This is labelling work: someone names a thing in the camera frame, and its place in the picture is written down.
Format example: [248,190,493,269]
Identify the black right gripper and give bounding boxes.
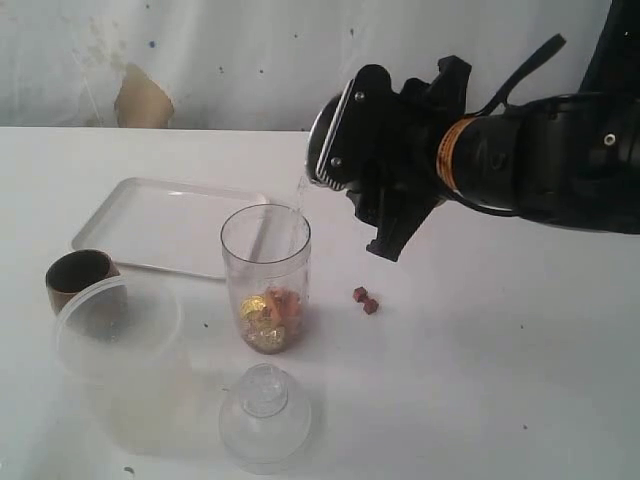
[316,56,472,261]

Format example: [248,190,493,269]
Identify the stainless steel cup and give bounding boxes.
[305,94,341,188]

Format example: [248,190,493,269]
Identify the clear plastic shaker tumbler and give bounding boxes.
[220,203,311,355]

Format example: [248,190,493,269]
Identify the clear plastic shaker lid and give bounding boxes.
[218,363,312,471]

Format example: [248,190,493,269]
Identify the large translucent plastic container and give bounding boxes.
[53,276,200,454]

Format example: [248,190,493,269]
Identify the small brown gold cup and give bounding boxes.
[45,249,120,315]

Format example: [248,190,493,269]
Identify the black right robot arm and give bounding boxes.
[306,56,639,261]

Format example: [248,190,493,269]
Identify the red cube upper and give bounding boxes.
[353,287,368,303]

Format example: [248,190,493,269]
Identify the red cube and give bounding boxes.
[363,298,379,315]
[353,287,368,303]

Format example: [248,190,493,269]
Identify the red cube lower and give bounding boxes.
[363,298,379,315]

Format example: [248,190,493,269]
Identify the white rectangular plastic tray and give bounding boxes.
[71,177,268,280]

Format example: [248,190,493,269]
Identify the dark curtain at right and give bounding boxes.
[579,0,640,98]

